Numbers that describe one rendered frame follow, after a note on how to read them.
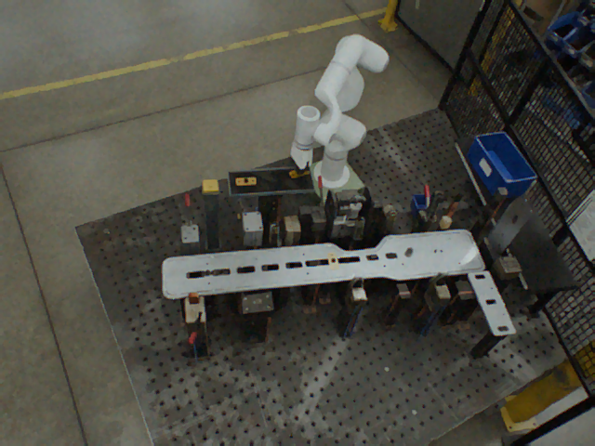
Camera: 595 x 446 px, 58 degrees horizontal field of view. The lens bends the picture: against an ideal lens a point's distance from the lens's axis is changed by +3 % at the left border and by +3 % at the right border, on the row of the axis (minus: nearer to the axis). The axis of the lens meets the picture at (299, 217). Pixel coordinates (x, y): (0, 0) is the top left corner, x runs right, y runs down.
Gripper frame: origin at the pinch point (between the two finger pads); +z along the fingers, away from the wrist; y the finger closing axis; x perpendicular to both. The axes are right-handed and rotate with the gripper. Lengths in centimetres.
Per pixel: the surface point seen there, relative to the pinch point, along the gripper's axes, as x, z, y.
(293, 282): -19.5, 24.5, 36.0
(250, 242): -28.0, 21.8, 12.4
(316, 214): 2.8, 16.6, 14.0
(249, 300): -40, 22, 37
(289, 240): -12.0, 22.7, 17.9
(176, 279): -62, 25, 15
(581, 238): 93, 6, 76
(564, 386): 84, 67, 117
